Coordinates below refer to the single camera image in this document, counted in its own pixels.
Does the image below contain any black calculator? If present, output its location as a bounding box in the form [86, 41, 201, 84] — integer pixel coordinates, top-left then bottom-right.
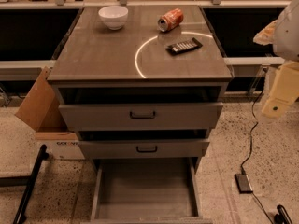
[166, 37, 203, 55]

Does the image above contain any grey drawer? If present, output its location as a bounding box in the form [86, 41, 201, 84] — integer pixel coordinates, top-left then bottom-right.
[59, 103, 222, 131]
[78, 139, 209, 159]
[82, 158, 213, 224]

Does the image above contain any grey bottom drawer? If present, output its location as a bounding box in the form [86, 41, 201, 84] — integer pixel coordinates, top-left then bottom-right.
[82, 158, 213, 224]

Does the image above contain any orange soda can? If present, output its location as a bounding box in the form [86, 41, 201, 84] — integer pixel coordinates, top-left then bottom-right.
[158, 8, 184, 32]

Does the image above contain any grey middle drawer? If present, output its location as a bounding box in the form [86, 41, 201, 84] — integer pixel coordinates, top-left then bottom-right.
[78, 139, 209, 159]

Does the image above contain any brown cardboard box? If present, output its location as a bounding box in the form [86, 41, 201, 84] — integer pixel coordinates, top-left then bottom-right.
[15, 67, 84, 160]

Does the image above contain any black power adapter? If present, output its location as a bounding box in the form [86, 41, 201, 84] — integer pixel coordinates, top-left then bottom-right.
[235, 174, 253, 194]

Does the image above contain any white ceramic bowl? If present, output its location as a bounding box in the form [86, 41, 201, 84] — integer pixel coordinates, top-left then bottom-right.
[98, 6, 128, 30]

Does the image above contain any black power cable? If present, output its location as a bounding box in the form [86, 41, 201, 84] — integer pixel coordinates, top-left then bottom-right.
[240, 87, 275, 224]

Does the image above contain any black wheeled base part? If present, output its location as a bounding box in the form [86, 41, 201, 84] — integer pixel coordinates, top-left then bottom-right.
[274, 204, 293, 224]

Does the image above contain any grey top drawer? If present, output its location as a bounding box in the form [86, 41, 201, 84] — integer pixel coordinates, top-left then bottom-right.
[59, 103, 222, 131]

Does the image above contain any grey drawer cabinet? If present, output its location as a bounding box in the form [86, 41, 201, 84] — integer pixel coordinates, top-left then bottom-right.
[47, 5, 234, 166]

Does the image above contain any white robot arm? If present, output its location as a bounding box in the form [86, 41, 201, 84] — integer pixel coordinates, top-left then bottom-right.
[253, 0, 299, 119]

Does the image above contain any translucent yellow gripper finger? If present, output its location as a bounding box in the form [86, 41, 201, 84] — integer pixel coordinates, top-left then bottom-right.
[253, 21, 277, 46]

